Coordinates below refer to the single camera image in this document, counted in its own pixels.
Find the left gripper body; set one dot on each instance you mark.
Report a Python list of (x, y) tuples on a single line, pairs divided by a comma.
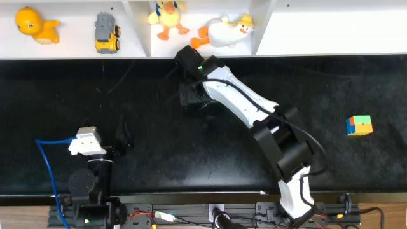
[(113, 151)]

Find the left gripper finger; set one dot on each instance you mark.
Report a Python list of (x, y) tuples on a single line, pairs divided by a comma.
[(86, 124), (123, 138)]

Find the grey and yellow toy truck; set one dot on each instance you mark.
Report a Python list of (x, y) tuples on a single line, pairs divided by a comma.
[(106, 35)]

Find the yellow rubber duck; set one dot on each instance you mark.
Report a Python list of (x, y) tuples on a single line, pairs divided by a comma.
[(31, 23)]

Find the many-coloured puzzle cube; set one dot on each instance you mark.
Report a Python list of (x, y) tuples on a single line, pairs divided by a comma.
[(361, 125)]

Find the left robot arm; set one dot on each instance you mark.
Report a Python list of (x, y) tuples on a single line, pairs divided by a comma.
[(82, 183)]

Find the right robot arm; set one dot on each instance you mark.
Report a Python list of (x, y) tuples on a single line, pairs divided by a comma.
[(235, 98)]

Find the white plush duck yellow hat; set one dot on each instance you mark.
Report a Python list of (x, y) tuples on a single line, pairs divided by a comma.
[(225, 33)]

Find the white shelf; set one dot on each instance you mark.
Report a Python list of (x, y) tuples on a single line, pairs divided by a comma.
[(318, 31)]

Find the mounting rail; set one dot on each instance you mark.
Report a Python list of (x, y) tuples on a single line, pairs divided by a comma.
[(190, 211)]

